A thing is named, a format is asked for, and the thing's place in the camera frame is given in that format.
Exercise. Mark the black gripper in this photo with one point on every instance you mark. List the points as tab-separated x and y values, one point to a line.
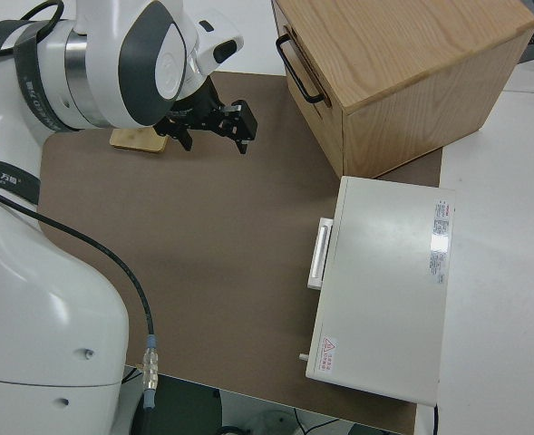
203	113

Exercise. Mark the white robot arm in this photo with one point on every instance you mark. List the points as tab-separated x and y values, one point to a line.
44	317

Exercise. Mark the wooden mug tree stand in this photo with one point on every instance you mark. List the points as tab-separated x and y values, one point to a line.
133	140

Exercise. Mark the brown table mat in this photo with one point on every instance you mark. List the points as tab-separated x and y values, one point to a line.
203	226

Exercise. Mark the wooden drawer box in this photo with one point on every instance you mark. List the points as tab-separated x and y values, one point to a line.
407	54

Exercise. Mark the white toaster oven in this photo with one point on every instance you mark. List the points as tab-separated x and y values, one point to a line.
384	294

